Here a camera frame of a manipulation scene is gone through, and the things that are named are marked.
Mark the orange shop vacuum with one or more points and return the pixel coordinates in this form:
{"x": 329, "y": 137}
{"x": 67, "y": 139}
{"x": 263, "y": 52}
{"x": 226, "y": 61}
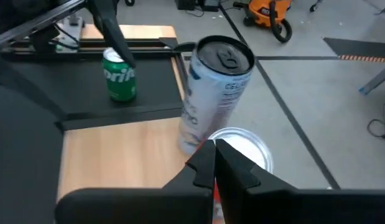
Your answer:
{"x": 263, "y": 12}

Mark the white Celsius can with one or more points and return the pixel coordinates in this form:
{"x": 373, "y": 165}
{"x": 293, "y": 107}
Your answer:
{"x": 214, "y": 93}

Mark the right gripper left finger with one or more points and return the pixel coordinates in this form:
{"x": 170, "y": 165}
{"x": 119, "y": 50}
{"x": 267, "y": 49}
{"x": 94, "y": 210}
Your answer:
{"x": 148, "y": 205}

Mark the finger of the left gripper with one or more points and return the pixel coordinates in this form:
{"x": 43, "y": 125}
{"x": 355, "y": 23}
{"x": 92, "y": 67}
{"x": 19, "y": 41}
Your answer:
{"x": 114, "y": 31}

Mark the black hazard-striped floor mat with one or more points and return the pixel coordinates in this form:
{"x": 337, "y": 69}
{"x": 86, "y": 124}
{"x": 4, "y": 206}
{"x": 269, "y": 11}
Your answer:
{"x": 360, "y": 48}

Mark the grey leg with blue foot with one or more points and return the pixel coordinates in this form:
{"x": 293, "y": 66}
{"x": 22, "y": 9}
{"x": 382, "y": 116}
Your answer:
{"x": 375, "y": 82}

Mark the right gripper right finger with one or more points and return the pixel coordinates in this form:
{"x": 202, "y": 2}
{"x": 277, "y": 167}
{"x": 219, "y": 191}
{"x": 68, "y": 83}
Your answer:
{"x": 288, "y": 207}

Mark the green Sprite can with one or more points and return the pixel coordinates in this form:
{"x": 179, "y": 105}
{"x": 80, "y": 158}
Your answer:
{"x": 119, "y": 84}

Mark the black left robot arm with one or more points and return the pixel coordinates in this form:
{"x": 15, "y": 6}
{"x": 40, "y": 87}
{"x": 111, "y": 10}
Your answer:
{"x": 39, "y": 21}

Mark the wooden shelf with black frame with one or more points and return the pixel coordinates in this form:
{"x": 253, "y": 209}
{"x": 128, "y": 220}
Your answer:
{"x": 117, "y": 155}

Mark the red Fanta strawberry can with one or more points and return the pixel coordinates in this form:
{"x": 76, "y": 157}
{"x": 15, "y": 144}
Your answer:
{"x": 242, "y": 146}

